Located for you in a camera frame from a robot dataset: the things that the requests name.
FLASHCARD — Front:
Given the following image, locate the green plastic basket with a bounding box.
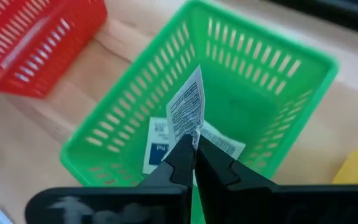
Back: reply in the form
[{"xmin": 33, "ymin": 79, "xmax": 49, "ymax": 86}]
[{"xmin": 60, "ymin": 0, "xmax": 340, "ymax": 224}]

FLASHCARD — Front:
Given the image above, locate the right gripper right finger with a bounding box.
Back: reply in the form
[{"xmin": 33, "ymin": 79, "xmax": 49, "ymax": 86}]
[{"xmin": 195, "ymin": 134, "xmax": 278, "ymax": 188}]

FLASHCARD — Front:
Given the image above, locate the red plastic basket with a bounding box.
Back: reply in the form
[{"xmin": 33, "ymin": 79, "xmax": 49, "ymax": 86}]
[{"xmin": 0, "ymin": 0, "xmax": 108, "ymax": 99}]

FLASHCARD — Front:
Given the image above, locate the white alcohol prep pad packet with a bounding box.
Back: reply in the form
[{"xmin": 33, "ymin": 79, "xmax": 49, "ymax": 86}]
[
  {"xmin": 165, "ymin": 64, "xmax": 206, "ymax": 150},
  {"xmin": 142, "ymin": 116, "xmax": 171, "ymax": 175},
  {"xmin": 197, "ymin": 121, "xmax": 247, "ymax": 160}
]

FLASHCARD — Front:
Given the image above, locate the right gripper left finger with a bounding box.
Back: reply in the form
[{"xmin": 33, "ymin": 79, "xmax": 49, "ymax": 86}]
[{"xmin": 137, "ymin": 133, "xmax": 196, "ymax": 187}]

